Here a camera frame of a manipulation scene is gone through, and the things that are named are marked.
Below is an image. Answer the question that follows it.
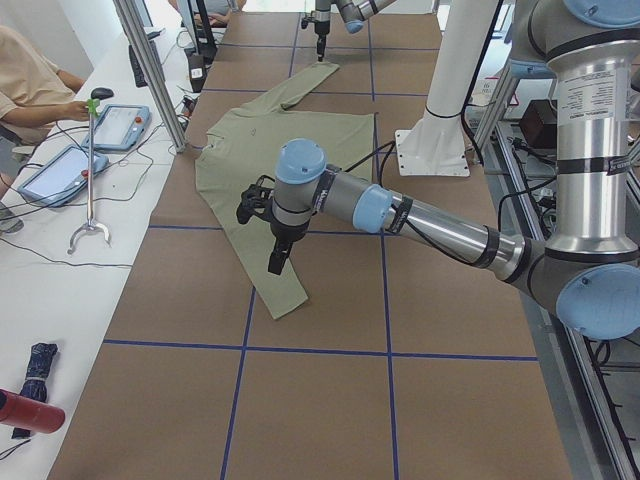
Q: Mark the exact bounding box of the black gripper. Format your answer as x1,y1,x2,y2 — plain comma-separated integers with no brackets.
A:
268,220,306,274
314,20,330,61

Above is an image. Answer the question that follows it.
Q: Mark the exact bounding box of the olive green long-sleeve shirt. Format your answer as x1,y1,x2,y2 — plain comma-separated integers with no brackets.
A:
195,62,374,319

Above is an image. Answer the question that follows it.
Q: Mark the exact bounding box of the black monitor stand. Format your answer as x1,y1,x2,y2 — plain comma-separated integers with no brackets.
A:
177,0,217,93

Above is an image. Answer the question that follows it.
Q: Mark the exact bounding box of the far blue teach pendant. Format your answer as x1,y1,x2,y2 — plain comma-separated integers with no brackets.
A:
90,104,151,153

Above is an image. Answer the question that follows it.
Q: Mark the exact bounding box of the blue teach pendant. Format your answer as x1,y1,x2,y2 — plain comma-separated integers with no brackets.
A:
17,145,89,208
90,104,151,153

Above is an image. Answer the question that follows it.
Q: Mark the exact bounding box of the black computer mouse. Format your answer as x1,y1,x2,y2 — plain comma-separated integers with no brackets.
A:
91,87,114,100

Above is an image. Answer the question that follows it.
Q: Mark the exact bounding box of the black box device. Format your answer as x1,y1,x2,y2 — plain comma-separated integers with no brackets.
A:
519,99,557,149

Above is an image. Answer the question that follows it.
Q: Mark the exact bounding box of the near blue teach pendant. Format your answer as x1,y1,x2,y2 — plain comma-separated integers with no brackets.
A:
17,145,89,208

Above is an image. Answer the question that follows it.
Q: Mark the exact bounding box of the silver reacher grabber tool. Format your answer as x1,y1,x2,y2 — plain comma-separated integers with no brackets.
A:
67,97,111,255

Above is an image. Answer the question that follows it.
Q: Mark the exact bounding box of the folded dark blue umbrella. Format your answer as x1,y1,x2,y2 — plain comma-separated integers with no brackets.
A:
11,342,60,441

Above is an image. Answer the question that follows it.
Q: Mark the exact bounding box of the seated person in beige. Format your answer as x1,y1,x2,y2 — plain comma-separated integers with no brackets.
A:
1,26,89,146

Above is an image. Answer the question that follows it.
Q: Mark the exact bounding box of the red cylindrical bottle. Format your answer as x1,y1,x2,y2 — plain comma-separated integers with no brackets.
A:
1,390,66,434

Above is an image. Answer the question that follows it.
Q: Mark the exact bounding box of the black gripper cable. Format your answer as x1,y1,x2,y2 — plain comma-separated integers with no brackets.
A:
344,140,399,191

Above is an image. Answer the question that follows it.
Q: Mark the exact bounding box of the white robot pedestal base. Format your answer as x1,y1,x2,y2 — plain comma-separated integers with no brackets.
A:
396,0,502,177

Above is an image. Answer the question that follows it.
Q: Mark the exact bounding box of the aluminium frame post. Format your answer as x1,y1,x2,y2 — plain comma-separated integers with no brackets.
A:
113,0,186,153

